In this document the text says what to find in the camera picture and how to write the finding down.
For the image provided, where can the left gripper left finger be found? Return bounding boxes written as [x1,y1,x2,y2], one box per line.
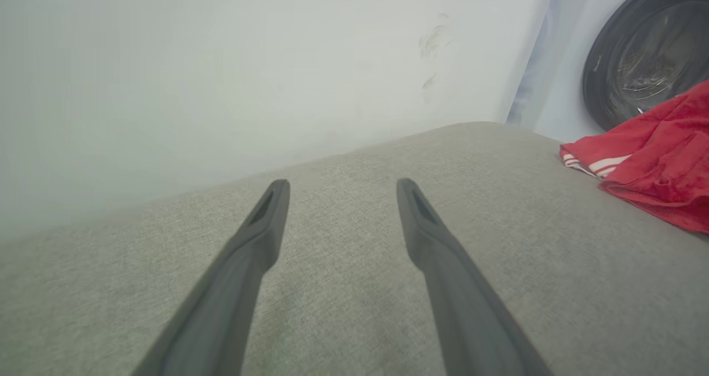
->
[130,178,291,376]

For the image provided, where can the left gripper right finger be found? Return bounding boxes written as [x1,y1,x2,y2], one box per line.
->
[395,177,554,376]

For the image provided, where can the red and white garment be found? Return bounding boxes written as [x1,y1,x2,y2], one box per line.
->
[559,80,709,235]

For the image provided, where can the white washing machine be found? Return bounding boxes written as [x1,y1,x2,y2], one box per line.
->
[507,0,709,144]

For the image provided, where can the dark round washing machine door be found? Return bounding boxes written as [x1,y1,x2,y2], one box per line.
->
[582,0,709,132]

